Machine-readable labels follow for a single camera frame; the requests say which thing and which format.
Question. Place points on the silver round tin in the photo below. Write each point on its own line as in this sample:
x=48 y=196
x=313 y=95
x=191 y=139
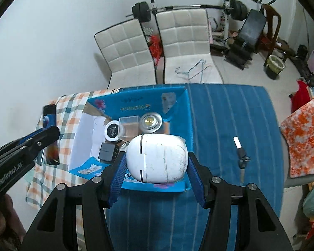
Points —
x=150 y=123

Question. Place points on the car key with white tag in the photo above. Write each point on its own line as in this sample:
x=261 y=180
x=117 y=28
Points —
x=244 y=159

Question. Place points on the red bag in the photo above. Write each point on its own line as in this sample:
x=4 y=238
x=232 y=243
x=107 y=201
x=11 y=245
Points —
x=300 y=97

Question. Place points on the woven waste basket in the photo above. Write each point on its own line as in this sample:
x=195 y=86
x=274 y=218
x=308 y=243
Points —
x=274 y=65

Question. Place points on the left white padded chair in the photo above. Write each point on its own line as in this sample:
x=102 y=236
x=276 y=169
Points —
x=125 y=50

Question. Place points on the dark grey PISEN charger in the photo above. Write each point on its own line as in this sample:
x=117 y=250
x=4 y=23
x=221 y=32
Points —
x=108 y=152

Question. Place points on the white jar black lid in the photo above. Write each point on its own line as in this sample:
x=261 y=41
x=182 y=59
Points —
x=111 y=131

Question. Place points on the right white padded chair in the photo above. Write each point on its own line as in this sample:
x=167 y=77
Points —
x=184 y=34

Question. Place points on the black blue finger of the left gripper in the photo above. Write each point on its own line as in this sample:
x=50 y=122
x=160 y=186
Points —
x=34 y=134
x=34 y=144

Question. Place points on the brown wooden chair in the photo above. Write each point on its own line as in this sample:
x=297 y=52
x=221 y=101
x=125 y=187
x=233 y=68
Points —
x=270 y=40

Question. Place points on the white padded chair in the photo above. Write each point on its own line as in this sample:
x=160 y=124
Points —
x=184 y=34
x=125 y=50

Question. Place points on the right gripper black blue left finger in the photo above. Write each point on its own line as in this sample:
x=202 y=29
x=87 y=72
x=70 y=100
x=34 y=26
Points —
x=101 y=193

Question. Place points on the blue striped cloth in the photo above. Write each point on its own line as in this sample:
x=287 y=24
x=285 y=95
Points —
x=175 y=221

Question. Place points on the clear plastic box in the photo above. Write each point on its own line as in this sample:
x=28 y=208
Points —
x=129 y=127

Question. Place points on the white oval case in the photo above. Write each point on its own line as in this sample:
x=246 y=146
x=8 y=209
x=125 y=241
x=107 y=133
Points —
x=157 y=158

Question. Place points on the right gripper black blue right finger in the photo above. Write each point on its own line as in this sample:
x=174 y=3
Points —
x=212 y=193

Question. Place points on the orange floral cushion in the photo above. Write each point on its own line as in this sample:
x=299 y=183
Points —
x=298 y=131

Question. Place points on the black weight bench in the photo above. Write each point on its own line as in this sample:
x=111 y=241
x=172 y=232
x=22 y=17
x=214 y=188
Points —
x=245 y=43

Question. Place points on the blue cardboard box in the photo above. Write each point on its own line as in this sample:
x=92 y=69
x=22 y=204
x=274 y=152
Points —
x=115 y=118

